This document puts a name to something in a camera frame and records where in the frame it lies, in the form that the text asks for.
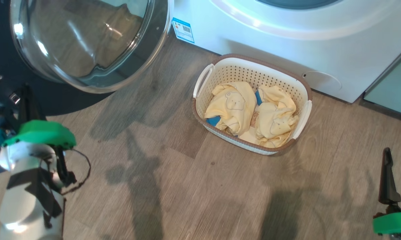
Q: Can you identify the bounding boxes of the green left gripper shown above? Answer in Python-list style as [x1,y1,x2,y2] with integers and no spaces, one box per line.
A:
[3,85,77,150]

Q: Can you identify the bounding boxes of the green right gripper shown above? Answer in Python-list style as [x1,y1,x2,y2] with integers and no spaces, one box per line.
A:
[373,148,401,235]

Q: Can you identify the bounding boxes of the black round glass washer door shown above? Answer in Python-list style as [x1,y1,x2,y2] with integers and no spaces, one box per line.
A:
[0,0,171,116]

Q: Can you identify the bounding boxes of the yellow baby garment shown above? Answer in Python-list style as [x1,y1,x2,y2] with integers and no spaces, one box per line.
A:
[239,85,299,149]

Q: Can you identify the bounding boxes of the yellow bear print garment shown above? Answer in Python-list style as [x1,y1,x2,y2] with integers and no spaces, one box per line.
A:
[204,82,257,135]

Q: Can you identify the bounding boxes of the white front-load washing machine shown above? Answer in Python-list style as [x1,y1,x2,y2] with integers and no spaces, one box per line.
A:
[172,0,401,103]

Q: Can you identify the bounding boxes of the plain pale green cabinet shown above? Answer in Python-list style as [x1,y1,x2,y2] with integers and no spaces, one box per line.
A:
[364,43,401,118]

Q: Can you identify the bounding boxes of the round drain filter cover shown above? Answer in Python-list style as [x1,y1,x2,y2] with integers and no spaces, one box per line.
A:
[302,71,342,91]

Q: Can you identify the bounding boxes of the blue energy label sticker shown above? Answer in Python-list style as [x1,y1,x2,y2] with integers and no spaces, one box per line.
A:
[172,17,195,44]

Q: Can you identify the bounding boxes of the cream perforated laundry basket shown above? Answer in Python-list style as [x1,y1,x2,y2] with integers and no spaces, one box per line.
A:
[191,53,313,156]

